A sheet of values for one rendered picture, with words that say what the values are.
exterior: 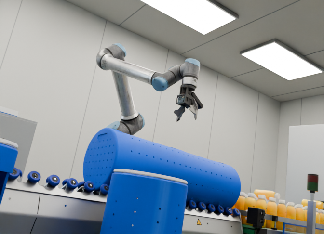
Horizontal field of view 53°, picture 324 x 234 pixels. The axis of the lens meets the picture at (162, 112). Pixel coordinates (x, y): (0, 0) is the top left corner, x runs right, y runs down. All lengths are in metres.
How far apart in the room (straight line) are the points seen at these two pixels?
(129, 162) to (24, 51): 3.31
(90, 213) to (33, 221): 0.22
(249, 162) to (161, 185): 5.41
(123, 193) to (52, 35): 3.75
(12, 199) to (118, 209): 0.36
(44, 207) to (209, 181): 0.87
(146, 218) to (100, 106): 3.67
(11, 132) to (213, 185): 1.85
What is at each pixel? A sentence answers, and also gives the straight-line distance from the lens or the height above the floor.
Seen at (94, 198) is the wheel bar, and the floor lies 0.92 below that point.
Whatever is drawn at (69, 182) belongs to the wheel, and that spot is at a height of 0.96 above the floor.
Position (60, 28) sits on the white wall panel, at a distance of 4.75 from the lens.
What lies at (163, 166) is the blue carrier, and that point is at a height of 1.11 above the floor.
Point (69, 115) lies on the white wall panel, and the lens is 4.48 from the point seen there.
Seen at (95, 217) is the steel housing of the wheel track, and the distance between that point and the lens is 1.34.
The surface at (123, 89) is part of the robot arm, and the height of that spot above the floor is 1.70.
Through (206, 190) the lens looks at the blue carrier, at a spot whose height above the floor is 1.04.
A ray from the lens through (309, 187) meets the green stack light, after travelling 2.20.
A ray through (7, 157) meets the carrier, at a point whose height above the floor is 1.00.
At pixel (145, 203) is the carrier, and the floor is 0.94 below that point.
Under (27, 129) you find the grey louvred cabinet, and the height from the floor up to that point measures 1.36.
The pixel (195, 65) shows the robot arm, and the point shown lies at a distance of 1.89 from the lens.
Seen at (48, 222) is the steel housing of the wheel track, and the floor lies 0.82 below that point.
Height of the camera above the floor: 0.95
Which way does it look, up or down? 15 degrees up
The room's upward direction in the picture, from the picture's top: 10 degrees clockwise
